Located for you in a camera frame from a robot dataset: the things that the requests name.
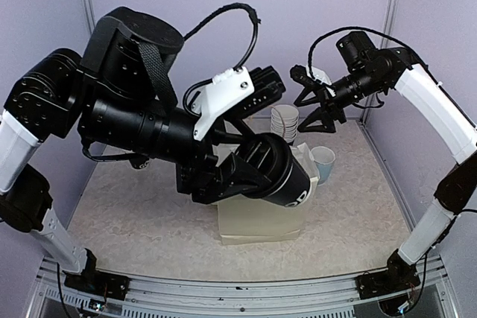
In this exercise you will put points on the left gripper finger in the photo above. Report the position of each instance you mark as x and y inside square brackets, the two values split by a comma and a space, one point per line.
[228, 181]
[236, 131]

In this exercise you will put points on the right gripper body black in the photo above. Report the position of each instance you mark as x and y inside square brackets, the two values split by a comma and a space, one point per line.
[329, 101]

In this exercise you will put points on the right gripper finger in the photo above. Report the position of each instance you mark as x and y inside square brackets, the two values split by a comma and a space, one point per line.
[310, 95]
[320, 120]

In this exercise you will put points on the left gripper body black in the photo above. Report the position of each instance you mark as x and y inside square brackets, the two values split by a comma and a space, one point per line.
[191, 178]

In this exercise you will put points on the black plastic cup lid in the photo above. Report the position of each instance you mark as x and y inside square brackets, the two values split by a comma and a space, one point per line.
[266, 167]

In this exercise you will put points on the cream paper bag with handles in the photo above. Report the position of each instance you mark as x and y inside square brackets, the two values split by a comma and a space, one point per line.
[249, 221]

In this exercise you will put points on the black paper coffee cup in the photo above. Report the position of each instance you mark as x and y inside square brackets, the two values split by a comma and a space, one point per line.
[294, 190]

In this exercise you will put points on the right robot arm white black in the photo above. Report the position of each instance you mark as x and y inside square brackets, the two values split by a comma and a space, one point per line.
[377, 64]

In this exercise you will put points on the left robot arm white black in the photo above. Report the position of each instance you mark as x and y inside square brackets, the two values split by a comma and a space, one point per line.
[118, 93]

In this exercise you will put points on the light blue ceramic mug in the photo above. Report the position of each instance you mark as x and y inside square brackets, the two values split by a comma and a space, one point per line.
[324, 159]

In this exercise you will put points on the stack of paper cups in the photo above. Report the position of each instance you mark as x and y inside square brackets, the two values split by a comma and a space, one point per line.
[284, 122]

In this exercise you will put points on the cup of white straws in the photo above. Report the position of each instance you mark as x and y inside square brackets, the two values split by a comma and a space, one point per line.
[139, 162]

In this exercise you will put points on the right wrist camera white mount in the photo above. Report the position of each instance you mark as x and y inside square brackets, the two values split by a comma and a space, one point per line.
[313, 79]

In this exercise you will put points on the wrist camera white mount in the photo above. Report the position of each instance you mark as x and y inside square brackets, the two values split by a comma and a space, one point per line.
[313, 79]
[235, 95]

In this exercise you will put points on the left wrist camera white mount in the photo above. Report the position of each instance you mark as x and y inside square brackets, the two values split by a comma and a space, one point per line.
[235, 95]

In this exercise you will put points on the aluminium front rail frame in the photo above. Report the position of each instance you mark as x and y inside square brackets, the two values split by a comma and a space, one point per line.
[345, 295]

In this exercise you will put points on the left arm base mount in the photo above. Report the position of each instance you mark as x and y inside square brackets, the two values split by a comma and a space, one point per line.
[107, 285]

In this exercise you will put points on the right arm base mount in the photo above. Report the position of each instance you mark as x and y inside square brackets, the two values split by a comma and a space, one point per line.
[380, 283]

